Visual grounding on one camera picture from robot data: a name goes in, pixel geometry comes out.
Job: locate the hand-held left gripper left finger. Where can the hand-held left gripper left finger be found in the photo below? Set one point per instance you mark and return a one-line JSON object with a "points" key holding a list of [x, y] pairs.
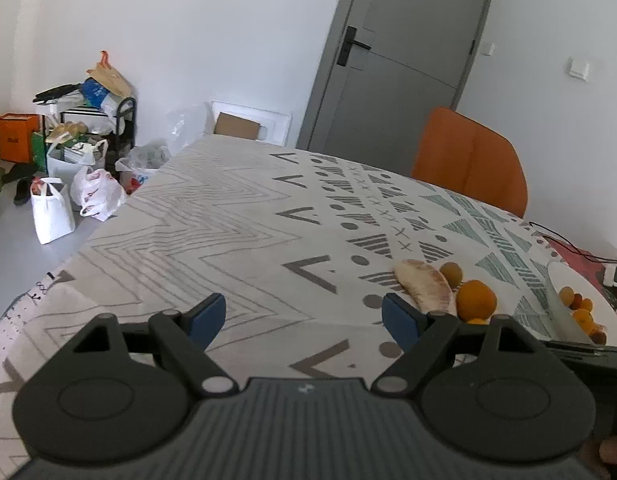
{"points": [[206, 320]]}

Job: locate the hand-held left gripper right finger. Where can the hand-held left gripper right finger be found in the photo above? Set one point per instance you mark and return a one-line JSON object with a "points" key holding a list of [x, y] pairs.
{"points": [[401, 320]]}

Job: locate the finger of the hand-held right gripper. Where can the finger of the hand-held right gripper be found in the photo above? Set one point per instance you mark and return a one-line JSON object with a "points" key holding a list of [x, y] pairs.
{"points": [[588, 351]]}

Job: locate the dark red plum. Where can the dark red plum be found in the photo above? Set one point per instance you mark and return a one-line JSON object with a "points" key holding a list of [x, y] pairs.
{"points": [[576, 302], [599, 338]]}

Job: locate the medium orange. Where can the medium orange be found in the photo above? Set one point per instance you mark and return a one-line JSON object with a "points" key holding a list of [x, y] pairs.
{"points": [[583, 321]]}

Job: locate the pale pomelo segment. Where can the pale pomelo segment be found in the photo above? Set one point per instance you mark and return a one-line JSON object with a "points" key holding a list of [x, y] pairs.
{"points": [[423, 287]]}

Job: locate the small orange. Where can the small orange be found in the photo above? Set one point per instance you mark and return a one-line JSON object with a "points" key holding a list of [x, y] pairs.
{"points": [[586, 305]]}

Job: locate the white round plate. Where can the white round plate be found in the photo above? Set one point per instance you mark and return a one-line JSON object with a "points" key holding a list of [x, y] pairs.
{"points": [[603, 305]]}

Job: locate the tan round fruit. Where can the tan round fruit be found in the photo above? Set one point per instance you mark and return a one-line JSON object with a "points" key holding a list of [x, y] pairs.
{"points": [[567, 294], [451, 273]]}

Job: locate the large orange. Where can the large orange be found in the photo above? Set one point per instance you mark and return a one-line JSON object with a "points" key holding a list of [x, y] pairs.
{"points": [[476, 301]]}

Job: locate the person's right hand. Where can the person's right hand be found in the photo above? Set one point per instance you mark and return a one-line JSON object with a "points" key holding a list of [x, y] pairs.
{"points": [[615, 450]]}

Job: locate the patterned white tablecloth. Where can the patterned white tablecloth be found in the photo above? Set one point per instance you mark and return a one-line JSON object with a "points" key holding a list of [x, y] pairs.
{"points": [[188, 235]]}

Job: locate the orange printed mat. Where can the orange printed mat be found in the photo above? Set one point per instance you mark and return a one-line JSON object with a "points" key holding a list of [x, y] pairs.
{"points": [[578, 260]]}

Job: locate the white plastic bag with greens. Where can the white plastic bag with greens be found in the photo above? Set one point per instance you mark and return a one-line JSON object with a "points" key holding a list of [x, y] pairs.
{"points": [[143, 165]]}

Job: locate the white plastic bag red print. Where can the white plastic bag red print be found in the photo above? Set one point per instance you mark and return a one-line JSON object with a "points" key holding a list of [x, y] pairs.
{"points": [[96, 192]]}

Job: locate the orange chair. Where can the orange chair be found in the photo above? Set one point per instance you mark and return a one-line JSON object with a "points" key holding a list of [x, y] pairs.
{"points": [[468, 160]]}

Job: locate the white paper bag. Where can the white paper bag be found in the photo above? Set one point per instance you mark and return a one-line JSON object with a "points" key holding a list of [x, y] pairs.
{"points": [[52, 212]]}

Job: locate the cardboard box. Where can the cardboard box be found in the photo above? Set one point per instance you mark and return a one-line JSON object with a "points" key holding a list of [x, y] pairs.
{"points": [[237, 126]]}

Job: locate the clear plastic bag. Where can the clear plastic bag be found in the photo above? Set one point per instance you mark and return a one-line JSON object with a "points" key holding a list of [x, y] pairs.
{"points": [[186, 122]]}

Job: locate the black metal rack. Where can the black metal rack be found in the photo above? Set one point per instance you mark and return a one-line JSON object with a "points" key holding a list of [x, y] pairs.
{"points": [[123, 130]]}

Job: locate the white tote bag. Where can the white tote bag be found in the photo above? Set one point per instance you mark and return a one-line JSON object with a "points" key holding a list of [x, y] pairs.
{"points": [[76, 157]]}

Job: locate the black slippers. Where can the black slippers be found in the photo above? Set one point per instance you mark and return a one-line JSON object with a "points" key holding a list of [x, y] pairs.
{"points": [[23, 191]]}

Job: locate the green bag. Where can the green bag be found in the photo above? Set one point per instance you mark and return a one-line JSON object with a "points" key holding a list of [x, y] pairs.
{"points": [[39, 150]]}

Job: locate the blue and white bag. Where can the blue and white bag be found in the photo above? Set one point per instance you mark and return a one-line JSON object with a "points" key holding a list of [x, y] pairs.
{"points": [[96, 94]]}

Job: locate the grey door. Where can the grey door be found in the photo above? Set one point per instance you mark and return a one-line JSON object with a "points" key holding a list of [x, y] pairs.
{"points": [[403, 60]]}

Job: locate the orange box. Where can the orange box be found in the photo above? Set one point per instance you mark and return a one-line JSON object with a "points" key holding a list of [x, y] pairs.
{"points": [[17, 137]]}

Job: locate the black flat item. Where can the black flat item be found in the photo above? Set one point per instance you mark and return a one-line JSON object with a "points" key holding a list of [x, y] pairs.
{"points": [[58, 92]]}

